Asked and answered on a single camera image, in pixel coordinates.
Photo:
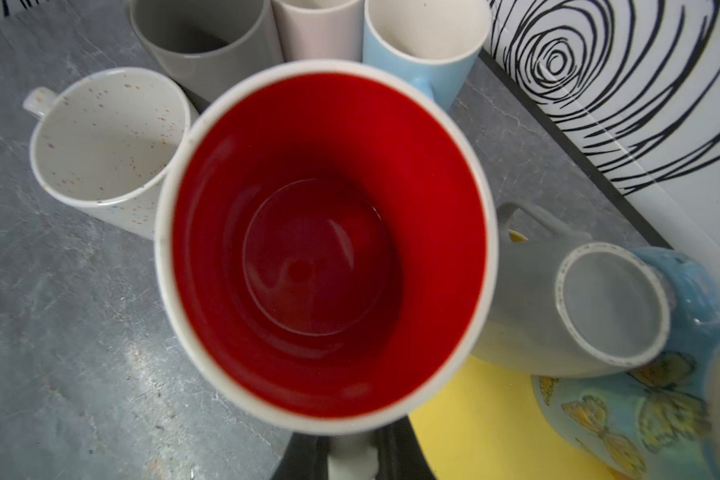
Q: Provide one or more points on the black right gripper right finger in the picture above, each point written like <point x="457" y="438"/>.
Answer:
<point x="400" y="455"/>

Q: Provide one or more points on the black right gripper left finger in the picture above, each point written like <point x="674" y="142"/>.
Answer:
<point x="305" y="458"/>

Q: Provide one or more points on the small cream mug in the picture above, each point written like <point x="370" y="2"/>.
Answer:
<point x="326" y="246"/>

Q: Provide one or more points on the blue butterfly mug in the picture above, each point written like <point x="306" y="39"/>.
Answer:
<point x="660" y="420"/>

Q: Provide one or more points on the cream speckled mug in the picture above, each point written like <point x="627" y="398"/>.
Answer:
<point x="104" y="145"/>

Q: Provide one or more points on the light blue mug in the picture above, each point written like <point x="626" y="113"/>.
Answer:
<point x="431" y="44"/>

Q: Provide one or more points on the grey mug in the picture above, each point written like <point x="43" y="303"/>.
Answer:
<point x="207" y="47"/>
<point x="566" y="305"/>

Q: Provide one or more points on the pink mug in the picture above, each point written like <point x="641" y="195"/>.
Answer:
<point x="331" y="29"/>

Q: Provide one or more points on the yellow plastic tray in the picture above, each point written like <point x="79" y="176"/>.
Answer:
<point x="485" y="423"/>

